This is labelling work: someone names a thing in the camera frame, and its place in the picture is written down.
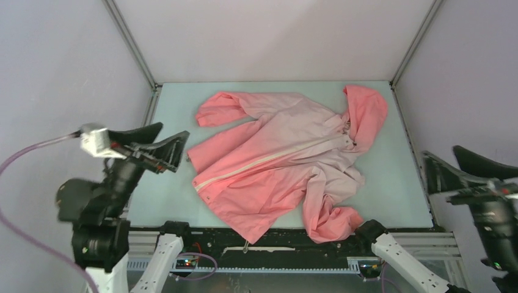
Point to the right circuit board with wires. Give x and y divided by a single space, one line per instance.
370 272

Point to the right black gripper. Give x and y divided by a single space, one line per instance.
438 174

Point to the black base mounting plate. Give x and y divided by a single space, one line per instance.
285 260

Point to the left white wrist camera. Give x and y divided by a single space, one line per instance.
95 141

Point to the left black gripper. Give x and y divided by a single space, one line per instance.
168 152

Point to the pink zip-up hooded jacket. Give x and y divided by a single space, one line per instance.
287 151

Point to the aluminium frame rail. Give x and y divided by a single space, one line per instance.
423 245

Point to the left circuit board with LEDs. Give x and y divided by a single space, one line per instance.
186 264

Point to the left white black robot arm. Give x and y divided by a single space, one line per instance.
100 234

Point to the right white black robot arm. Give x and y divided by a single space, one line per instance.
384 246

